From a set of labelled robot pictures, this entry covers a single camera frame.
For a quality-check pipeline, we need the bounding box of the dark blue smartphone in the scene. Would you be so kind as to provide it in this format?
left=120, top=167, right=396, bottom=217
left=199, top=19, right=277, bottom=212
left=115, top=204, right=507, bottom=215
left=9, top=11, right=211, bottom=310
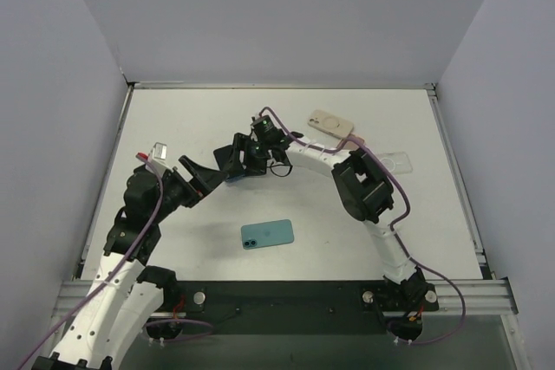
left=212, top=145, right=245, bottom=183

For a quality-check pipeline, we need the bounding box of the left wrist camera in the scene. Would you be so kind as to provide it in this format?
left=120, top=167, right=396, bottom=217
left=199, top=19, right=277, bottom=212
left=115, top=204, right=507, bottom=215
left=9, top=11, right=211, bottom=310
left=136, top=142, right=169, bottom=176

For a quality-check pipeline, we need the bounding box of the clear phone case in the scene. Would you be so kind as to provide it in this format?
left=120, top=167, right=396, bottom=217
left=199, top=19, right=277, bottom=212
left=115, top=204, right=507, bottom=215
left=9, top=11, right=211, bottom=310
left=376, top=152, right=413, bottom=175

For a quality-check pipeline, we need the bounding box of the phone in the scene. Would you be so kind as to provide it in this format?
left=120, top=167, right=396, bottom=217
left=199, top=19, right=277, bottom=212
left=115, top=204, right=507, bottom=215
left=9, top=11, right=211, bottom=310
left=337, top=134, right=366, bottom=152
left=307, top=109, right=355, bottom=139

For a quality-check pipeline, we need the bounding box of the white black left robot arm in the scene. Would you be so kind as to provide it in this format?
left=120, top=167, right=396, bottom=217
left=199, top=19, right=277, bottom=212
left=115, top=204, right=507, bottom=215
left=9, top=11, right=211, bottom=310
left=32, top=153, right=226, bottom=369

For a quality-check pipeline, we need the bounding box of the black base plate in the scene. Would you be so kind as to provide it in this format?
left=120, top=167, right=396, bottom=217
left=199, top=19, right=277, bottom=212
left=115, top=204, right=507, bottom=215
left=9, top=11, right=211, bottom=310
left=125, top=278, right=439, bottom=336

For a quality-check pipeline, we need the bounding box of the aluminium front rail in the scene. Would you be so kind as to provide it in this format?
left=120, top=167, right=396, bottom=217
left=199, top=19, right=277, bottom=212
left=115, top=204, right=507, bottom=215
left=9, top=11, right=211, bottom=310
left=51, top=276, right=519, bottom=318

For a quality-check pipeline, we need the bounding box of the teal smartphone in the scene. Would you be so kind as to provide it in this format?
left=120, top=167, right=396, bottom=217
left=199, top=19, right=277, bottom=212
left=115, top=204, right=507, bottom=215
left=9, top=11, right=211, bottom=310
left=240, top=219, right=295, bottom=250

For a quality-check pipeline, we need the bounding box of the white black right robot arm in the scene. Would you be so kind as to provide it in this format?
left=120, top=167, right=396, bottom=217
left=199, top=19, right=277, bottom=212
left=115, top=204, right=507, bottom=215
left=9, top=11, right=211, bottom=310
left=219, top=115, right=432, bottom=308

